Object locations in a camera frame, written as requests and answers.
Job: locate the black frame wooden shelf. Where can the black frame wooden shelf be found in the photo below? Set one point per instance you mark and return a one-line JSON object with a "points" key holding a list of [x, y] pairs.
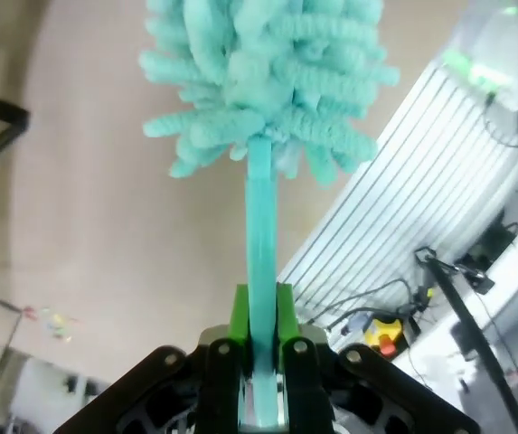
{"points": [[1, 117]]}

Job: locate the black box device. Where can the black box device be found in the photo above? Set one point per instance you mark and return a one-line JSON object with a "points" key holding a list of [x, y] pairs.
{"points": [[489, 246]]}

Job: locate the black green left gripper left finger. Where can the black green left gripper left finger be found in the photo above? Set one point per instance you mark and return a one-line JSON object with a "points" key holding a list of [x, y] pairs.
{"points": [[186, 393]]}

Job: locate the small colourful clips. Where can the small colourful clips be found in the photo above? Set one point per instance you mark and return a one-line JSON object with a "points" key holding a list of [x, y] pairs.
{"points": [[53, 323]]}

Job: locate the teal microfiber duster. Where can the teal microfiber duster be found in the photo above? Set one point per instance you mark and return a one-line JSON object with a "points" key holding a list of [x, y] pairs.
{"points": [[260, 226]]}

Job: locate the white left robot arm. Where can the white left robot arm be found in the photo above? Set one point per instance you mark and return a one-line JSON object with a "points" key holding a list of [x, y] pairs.
{"points": [[507, 50]]}

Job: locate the yellow red emergency stop button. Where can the yellow red emergency stop button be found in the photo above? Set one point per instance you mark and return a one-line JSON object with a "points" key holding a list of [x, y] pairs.
{"points": [[383, 336]]}

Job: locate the black stand pole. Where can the black stand pole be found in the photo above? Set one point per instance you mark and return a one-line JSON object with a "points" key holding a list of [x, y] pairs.
{"points": [[466, 325]]}

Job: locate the slotted aluminium table frame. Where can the slotted aluminium table frame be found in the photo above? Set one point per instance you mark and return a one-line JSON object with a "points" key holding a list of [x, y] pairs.
{"points": [[412, 181]]}

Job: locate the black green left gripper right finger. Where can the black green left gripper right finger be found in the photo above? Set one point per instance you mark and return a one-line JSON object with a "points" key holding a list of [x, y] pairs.
{"points": [[353, 393]]}

